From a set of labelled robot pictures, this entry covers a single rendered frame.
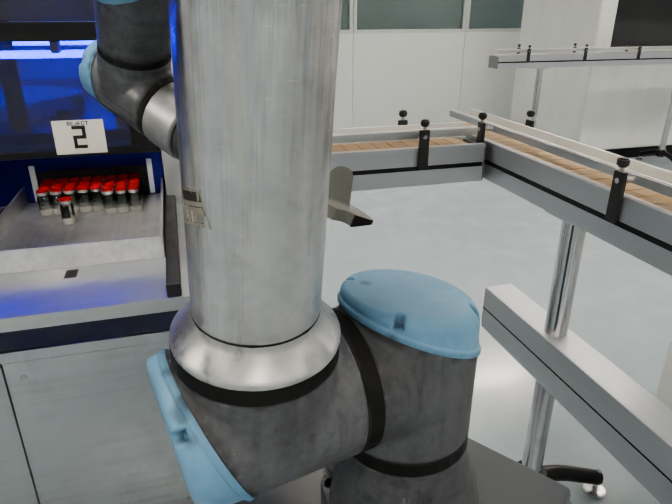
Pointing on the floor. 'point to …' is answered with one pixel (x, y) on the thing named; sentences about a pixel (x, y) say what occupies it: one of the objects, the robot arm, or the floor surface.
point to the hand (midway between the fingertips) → (336, 251)
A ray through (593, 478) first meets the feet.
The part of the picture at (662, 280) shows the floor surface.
